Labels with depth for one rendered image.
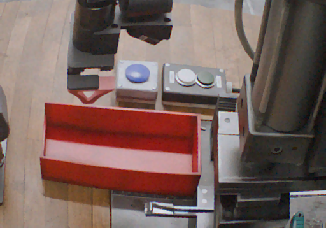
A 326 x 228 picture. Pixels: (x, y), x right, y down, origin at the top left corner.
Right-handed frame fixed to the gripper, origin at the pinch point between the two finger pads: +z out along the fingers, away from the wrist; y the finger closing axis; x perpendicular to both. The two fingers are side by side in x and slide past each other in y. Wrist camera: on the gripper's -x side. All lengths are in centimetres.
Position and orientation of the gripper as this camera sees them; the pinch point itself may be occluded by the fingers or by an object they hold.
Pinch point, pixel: (87, 71)
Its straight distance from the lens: 114.5
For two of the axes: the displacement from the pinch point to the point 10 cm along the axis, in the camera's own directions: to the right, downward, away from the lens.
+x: -9.9, 0.2, -1.3
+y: -0.8, -8.6, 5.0
